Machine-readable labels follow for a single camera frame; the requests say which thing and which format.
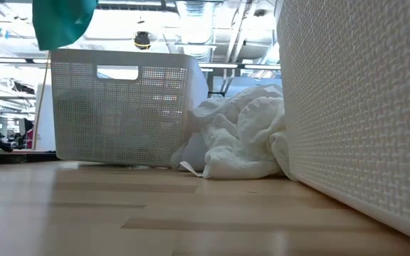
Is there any white smooth buttoned garment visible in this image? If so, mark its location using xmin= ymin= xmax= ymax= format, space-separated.
xmin=171 ymin=106 xmax=214 ymax=178

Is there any white crinkled garment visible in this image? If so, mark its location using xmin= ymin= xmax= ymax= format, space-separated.
xmin=189 ymin=84 xmax=299 ymax=181

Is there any teal garment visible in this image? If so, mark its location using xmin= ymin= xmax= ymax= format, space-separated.
xmin=32 ymin=0 xmax=100 ymax=52

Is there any white perforated plastic basket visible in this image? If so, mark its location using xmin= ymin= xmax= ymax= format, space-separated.
xmin=50 ymin=48 xmax=210 ymax=169
xmin=275 ymin=0 xmax=410 ymax=249

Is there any black yellow ceiling device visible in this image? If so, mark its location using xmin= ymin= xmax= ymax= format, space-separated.
xmin=133 ymin=31 xmax=152 ymax=51

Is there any black aluminium table frame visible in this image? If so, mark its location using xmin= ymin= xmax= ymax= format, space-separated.
xmin=0 ymin=149 xmax=61 ymax=166

